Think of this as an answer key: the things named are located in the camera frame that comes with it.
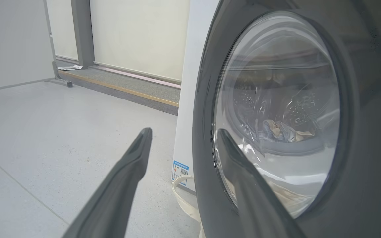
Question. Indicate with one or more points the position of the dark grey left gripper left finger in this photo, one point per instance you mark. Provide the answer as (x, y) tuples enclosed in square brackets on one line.
[(111, 198)]

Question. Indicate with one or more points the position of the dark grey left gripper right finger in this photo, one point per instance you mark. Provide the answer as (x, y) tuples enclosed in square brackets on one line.
[(256, 205)]

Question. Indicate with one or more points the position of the blue bear print garment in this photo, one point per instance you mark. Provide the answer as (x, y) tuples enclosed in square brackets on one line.
[(286, 132)]

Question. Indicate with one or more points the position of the dark grey glass washer door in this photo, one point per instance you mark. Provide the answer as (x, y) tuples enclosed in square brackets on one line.
[(369, 132)]

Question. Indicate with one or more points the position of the cream fabric laundry basket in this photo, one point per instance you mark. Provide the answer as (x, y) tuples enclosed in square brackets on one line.
[(178, 198)]

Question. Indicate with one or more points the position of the white washing machine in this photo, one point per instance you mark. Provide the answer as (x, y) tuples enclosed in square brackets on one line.
[(190, 82)]

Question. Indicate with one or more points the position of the blue energy label sticker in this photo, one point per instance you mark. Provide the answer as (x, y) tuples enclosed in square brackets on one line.
[(180, 170)]

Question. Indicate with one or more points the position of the steel washer drum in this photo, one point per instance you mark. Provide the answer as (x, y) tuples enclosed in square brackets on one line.
[(253, 99)]

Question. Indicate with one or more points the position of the grey step with wood trim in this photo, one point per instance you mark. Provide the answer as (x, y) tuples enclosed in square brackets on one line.
[(127, 86)]

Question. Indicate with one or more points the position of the white paper sheet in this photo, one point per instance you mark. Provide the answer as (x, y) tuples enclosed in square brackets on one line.
[(69, 67)]

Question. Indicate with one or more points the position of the grey window pillar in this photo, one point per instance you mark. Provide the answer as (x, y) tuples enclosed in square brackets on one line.
[(83, 33)]

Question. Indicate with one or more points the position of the white partition panel with feet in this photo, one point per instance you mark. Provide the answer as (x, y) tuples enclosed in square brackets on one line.
[(12, 43)]

